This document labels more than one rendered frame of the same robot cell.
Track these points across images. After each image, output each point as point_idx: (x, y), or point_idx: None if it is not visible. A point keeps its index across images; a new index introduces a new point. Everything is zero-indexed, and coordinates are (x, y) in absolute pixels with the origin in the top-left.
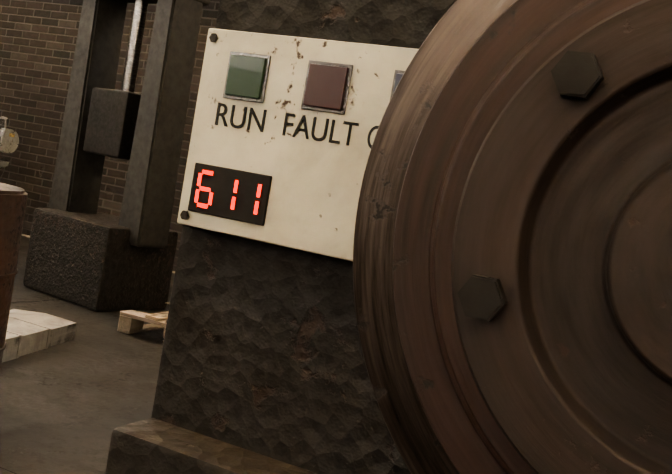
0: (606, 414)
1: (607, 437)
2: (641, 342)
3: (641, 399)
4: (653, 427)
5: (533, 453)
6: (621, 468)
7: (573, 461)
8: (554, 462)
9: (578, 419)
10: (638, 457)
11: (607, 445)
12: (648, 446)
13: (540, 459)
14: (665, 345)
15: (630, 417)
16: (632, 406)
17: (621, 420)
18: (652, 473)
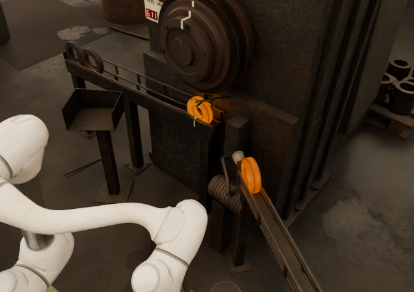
0: (176, 64)
1: (176, 66)
2: (175, 58)
3: (178, 63)
4: (180, 66)
5: (170, 68)
6: (177, 70)
7: (173, 69)
8: (172, 69)
9: (173, 64)
10: (178, 69)
11: (175, 68)
12: (180, 68)
13: (170, 68)
14: (177, 58)
15: (178, 64)
16: (178, 63)
17: (177, 64)
18: (179, 71)
